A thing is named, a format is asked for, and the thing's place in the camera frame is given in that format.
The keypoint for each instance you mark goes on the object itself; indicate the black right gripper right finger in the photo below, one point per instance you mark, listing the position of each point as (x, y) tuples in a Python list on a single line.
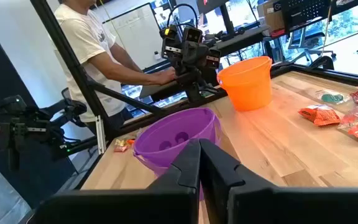
[(291, 208)]

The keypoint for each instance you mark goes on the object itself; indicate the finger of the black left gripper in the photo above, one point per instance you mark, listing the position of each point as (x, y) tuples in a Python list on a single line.
[(202, 56), (190, 53)]

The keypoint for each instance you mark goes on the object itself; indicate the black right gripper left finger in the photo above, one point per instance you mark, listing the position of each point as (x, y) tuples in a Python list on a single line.
[(135, 208)]

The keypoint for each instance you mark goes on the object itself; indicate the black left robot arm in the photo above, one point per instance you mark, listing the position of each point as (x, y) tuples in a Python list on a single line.
[(193, 85)]

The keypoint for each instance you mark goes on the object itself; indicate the orange halloween bucket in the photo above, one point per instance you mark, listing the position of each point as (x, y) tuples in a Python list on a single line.
[(247, 87)]

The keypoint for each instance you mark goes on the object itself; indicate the small pink yellow candy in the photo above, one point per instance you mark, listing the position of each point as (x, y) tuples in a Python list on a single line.
[(120, 146)]

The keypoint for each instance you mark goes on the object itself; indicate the small orange candy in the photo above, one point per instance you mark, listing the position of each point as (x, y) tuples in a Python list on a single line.
[(130, 141)]

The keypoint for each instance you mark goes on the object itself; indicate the purple halloween bucket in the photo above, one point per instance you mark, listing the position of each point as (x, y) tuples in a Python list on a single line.
[(166, 130)]

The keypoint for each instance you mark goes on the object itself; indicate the small white bottle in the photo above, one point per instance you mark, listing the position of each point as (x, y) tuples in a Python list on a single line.
[(157, 56)]

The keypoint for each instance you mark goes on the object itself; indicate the whiteboard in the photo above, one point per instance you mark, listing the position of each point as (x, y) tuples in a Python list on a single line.
[(135, 37)]

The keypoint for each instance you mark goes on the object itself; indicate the black monitor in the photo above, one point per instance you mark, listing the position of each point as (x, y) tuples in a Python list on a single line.
[(211, 5)]

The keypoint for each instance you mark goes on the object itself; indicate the cardboard box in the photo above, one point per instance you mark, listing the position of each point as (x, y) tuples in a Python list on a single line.
[(273, 18)]

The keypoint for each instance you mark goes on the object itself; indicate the person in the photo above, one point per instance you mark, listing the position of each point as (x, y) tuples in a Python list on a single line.
[(85, 40)]

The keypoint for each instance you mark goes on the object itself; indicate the office chair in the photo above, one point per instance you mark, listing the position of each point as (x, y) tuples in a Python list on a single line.
[(303, 37)]

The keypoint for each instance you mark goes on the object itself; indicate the black pegboard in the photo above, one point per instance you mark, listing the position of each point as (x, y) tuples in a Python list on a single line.
[(303, 11)]

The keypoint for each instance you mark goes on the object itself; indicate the white table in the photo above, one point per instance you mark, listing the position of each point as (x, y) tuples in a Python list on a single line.
[(353, 53)]

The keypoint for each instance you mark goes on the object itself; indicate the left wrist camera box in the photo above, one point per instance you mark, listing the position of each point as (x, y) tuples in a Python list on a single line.
[(193, 35)]

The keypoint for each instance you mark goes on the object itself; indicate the silver frame bracket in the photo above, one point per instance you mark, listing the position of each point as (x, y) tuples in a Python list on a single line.
[(100, 133)]

